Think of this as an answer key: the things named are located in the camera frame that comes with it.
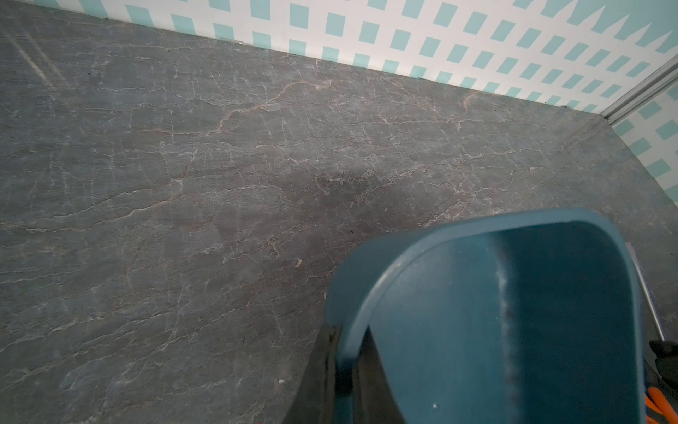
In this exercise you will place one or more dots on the black yellow screwdriver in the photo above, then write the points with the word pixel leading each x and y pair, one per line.
pixel 664 350

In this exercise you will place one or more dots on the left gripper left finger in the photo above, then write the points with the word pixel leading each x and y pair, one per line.
pixel 315 399

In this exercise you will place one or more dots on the teal plastic storage box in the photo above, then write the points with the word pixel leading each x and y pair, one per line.
pixel 530 317

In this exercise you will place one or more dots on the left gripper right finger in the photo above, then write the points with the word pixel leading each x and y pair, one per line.
pixel 373 400

